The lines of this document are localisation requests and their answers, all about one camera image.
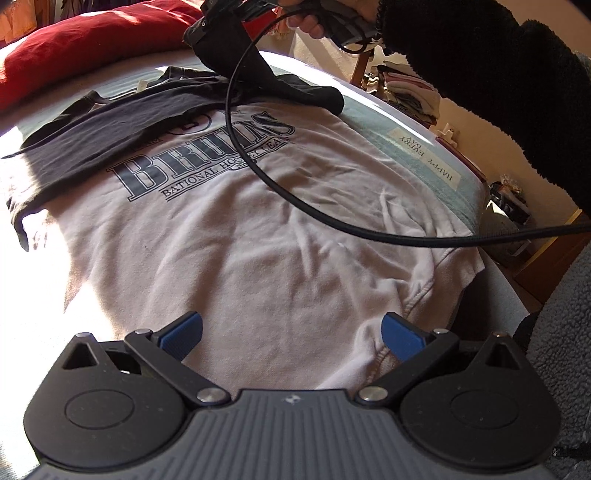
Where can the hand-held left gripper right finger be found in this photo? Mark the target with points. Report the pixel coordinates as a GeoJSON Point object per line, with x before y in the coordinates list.
{"type": "Point", "coordinates": [401, 332]}

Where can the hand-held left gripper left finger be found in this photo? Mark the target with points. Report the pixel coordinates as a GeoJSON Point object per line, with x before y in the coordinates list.
{"type": "Point", "coordinates": [182, 332]}

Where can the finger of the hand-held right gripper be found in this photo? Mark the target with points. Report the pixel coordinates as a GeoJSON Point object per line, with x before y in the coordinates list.
{"type": "Point", "coordinates": [198, 30]}

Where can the white sweatshirt with dark sleeves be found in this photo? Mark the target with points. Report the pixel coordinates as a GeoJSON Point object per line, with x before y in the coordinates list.
{"type": "Point", "coordinates": [231, 240]}

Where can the person's right forearm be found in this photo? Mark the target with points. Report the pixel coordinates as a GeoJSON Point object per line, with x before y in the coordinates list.
{"type": "Point", "coordinates": [485, 69]}

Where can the stack of folded clothes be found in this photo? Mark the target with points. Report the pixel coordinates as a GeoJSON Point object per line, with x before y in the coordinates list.
{"type": "Point", "coordinates": [406, 92]}

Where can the person's right hand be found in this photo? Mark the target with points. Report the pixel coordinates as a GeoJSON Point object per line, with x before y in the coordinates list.
{"type": "Point", "coordinates": [309, 25]}

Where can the wooden chair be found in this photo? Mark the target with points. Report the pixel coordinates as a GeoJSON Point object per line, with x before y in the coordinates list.
{"type": "Point", "coordinates": [362, 69]}

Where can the teal plaid blanket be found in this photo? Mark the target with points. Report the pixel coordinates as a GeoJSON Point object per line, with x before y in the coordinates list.
{"type": "Point", "coordinates": [369, 124]}

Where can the red pillow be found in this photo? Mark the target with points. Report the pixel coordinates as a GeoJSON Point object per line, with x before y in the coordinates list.
{"type": "Point", "coordinates": [69, 50]}

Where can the wooden cabinet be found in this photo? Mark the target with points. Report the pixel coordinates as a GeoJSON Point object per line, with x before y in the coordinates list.
{"type": "Point", "coordinates": [554, 263]}

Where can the person's fleece jacket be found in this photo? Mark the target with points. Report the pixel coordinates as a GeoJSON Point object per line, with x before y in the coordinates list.
{"type": "Point", "coordinates": [568, 369]}

